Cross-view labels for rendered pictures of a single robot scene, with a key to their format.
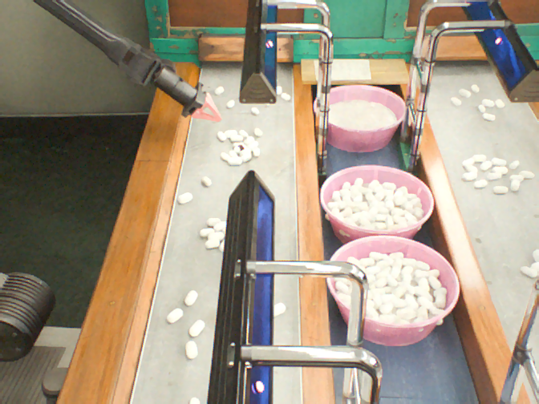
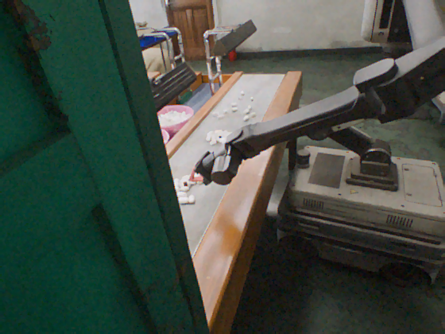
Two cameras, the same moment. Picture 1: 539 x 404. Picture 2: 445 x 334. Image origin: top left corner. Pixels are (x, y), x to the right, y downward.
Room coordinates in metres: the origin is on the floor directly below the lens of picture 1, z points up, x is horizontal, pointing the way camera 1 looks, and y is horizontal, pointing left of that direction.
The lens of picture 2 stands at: (2.28, 0.52, 1.37)
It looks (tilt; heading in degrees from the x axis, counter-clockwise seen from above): 33 degrees down; 201
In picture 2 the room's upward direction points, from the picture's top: 7 degrees counter-clockwise
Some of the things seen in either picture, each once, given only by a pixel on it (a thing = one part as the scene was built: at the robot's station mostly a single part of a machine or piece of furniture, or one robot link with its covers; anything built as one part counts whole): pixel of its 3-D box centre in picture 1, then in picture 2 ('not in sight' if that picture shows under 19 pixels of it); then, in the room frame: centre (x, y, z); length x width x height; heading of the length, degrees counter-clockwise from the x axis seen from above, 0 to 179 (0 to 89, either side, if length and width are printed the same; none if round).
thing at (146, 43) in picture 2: not in sight; (150, 39); (0.62, -0.53, 1.08); 0.62 x 0.08 x 0.07; 179
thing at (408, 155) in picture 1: (449, 94); not in sight; (1.59, -0.46, 0.90); 0.20 x 0.19 x 0.45; 179
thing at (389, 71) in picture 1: (354, 71); not in sight; (1.98, -0.27, 0.77); 0.33 x 0.15 x 0.01; 89
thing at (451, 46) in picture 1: (464, 46); not in sight; (2.03, -0.61, 0.83); 0.30 x 0.06 x 0.07; 89
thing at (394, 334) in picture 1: (389, 293); (170, 122); (1.04, -0.25, 0.72); 0.27 x 0.27 x 0.10
